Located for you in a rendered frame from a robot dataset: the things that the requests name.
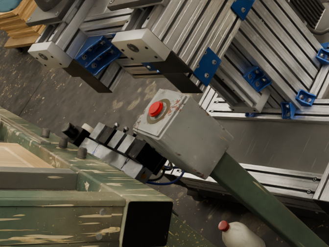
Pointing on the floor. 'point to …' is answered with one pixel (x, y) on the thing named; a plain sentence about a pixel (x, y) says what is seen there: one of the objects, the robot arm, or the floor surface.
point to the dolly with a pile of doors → (20, 26)
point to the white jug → (239, 235)
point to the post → (263, 204)
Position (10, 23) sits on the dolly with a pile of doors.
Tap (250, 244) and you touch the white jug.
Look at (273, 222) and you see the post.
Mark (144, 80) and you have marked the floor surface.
